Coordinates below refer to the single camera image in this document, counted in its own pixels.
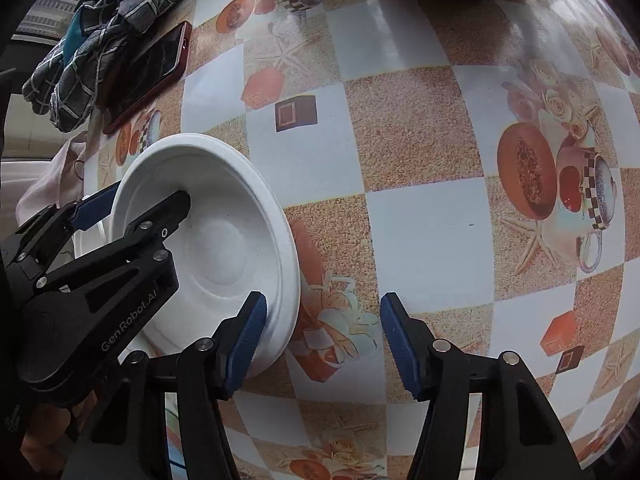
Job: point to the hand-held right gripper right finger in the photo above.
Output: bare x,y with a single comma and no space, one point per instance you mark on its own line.
400,345

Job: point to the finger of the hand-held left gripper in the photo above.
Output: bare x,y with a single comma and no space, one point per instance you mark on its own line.
95,206
160,215

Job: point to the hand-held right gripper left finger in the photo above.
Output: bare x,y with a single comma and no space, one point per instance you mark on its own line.
245,345

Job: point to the white round bowl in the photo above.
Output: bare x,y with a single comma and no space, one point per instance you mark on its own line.
90,240
225,250

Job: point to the pale pink cloth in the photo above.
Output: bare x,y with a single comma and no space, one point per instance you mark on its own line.
50,180

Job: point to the phone in red case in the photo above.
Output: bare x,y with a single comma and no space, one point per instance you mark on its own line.
150,70

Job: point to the dark plaid cloth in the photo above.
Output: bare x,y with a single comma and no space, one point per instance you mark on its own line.
100,35

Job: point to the checkered printed tablecloth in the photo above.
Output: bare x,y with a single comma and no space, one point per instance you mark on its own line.
400,160

